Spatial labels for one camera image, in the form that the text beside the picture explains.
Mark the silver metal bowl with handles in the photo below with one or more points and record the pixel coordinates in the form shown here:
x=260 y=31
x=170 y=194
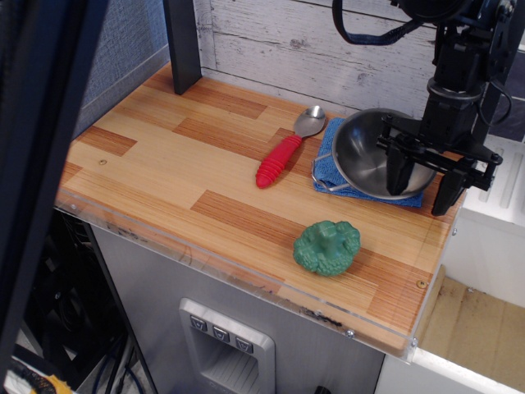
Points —
x=362 y=163

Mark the dark vertical post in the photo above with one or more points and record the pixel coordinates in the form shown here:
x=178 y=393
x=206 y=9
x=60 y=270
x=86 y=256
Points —
x=503 y=104
x=183 y=43

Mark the silver toy fridge cabinet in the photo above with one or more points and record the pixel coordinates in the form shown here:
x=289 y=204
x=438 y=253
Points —
x=151 y=287

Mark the blue folded cloth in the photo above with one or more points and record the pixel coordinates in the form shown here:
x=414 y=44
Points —
x=327 y=172

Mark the yellow black object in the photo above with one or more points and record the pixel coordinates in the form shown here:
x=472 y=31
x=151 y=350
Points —
x=53 y=385

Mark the dark right vertical post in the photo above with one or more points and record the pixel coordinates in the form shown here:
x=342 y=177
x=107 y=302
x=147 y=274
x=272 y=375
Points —
x=503 y=104

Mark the red handled silver spoon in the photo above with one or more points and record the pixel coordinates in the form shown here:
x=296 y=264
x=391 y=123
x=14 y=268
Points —
x=310 y=122

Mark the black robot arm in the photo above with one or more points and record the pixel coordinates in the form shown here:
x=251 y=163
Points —
x=47 y=50

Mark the clear acrylic table guard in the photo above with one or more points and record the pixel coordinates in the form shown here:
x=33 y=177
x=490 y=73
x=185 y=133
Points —
x=176 y=173

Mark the grey ice dispenser panel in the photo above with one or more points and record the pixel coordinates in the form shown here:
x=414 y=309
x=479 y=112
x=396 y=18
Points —
x=227 y=355

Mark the green toy broccoli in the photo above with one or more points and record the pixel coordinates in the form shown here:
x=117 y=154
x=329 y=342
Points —
x=327 y=248

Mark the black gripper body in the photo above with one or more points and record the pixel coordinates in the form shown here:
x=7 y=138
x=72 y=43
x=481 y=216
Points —
x=445 y=127

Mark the white toy sink unit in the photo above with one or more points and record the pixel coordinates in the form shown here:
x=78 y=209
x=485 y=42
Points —
x=471 y=337

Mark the blue fabric panel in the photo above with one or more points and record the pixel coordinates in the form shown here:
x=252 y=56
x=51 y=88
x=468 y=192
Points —
x=132 y=47

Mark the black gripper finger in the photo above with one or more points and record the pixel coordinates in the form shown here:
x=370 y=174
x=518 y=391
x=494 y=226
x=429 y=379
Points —
x=452 y=185
x=399 y=169

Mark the dark left vertical post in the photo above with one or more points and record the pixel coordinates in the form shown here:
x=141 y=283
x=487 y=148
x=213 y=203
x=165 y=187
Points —
x=183 y=43

